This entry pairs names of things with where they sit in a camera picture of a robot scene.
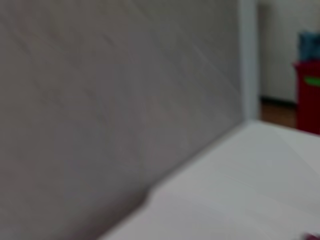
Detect dark red grape bunch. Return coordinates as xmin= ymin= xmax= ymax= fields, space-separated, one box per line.
xmin=301 ymin=231 xmax=320 ymax=240

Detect red bin with green label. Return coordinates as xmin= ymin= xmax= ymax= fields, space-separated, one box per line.
xmin=292 ymin=60 xmax=320 ymax=136

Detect blue object above bin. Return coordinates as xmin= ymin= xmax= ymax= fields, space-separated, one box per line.
xmin=298 ymin=30 xmax=320 ymax=63

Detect white partition frame post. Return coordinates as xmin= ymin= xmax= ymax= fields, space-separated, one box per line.
xmin=238 ymin=0 xmax=260 ymax=124

